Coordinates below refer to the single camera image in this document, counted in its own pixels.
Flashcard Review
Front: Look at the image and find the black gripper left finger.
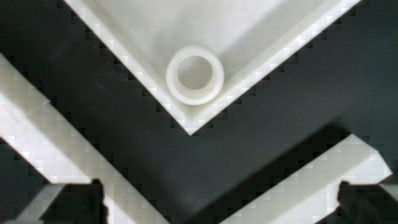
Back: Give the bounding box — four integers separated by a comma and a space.
12, 184, 67, 224

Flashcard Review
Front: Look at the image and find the white square table top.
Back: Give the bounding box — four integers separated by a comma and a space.
65, 0, 362, 133

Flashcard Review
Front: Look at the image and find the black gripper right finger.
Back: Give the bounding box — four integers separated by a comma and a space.
381, 183, 398, 202

